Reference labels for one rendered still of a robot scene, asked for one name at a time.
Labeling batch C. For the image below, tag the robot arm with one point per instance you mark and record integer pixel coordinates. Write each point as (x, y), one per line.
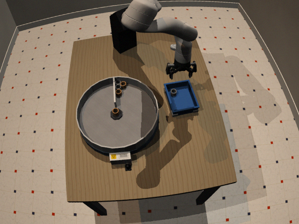
(139, 17)

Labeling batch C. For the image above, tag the blue crate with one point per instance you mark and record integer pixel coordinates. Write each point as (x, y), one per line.
(185, 100)

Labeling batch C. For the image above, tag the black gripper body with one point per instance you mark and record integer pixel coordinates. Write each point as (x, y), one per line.
(182, 65)

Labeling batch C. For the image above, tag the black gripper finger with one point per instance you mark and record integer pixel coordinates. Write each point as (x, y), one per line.
(170, 70)
(190, 70)

